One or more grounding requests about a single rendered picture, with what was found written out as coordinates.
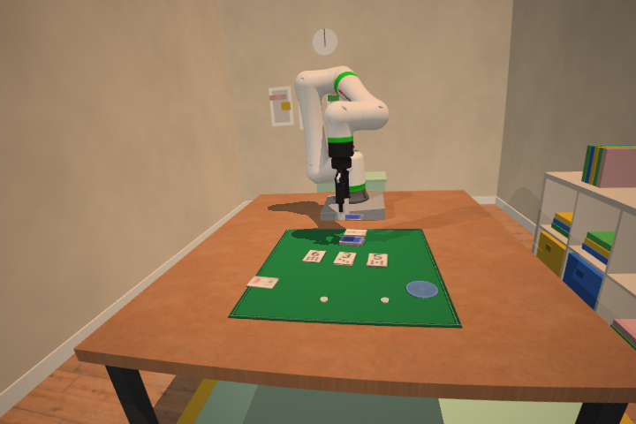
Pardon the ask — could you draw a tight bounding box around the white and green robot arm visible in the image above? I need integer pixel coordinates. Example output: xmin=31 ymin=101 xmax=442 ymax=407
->
xmin=294 ymin=66 xmax=390 ymax=204

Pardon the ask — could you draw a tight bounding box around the green card cloth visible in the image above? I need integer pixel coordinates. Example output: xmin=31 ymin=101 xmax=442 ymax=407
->
xmin=234 ymin=230 xmax=456 ymax=324

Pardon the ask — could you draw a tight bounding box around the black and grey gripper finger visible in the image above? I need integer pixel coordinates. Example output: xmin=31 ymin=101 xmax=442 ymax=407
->
xmin=335 ymin=173 xmax=347 ymax=221
xmin=344 ymin=171 xmax=351 ymax=214

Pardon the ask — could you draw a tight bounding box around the light blue round disc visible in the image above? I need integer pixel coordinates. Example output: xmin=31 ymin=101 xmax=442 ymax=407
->
xmin=406 ymin=281 xmax=438 ymax=299

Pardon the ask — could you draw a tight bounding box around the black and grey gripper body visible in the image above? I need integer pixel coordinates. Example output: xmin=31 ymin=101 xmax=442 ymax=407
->
xmin=331 ymin=157 xmax=352 ymax=183

